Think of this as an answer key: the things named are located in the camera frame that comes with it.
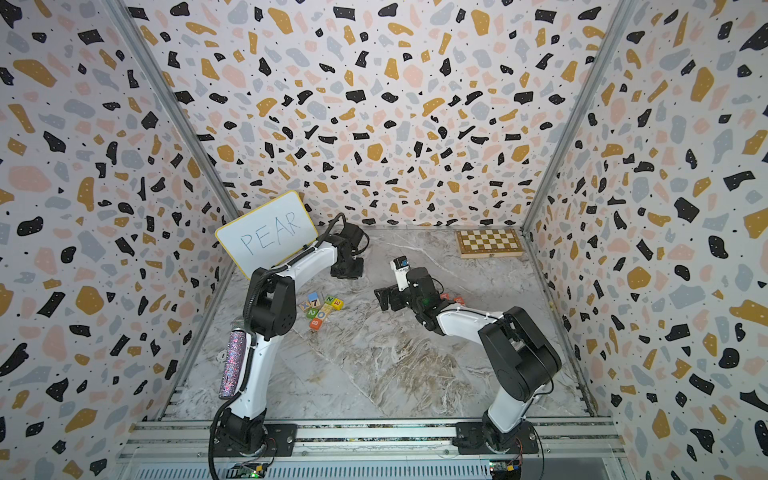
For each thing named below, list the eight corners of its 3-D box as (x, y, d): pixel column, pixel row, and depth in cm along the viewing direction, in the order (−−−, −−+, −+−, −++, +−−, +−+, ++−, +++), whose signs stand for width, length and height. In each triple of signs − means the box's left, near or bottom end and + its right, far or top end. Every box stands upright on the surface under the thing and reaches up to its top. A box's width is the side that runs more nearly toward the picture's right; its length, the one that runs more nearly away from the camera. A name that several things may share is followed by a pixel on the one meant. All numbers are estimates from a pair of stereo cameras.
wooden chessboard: (460, 258, 114) (461, 254, 112) (454, 235, 122) (455, 230, 120) (523, 255, 116) (525, 251, 114) (513, 232, 124) (515, 227, 122)
